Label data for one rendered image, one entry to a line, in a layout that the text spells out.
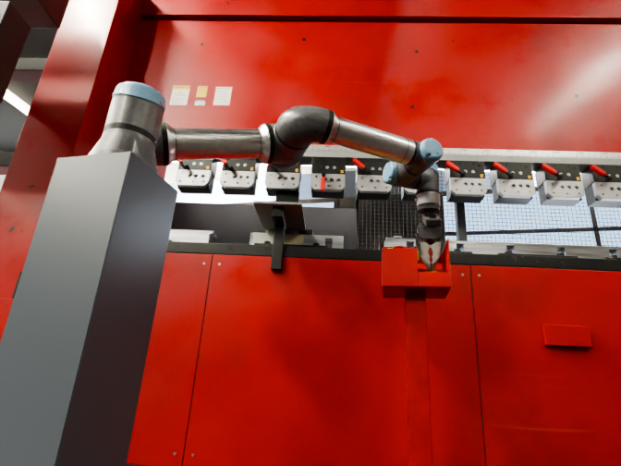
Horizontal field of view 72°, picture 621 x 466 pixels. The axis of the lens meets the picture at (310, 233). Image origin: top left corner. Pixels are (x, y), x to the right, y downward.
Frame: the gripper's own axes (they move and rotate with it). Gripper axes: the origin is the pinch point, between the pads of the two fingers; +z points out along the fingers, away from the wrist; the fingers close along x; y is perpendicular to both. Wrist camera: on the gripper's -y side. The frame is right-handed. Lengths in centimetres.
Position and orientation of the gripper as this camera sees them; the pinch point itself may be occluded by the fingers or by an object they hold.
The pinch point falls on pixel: (431, 265)
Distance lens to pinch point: 138.4
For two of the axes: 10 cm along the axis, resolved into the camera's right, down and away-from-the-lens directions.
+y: 1.8, 2.8, 9.4
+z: -0.4, 9.6, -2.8
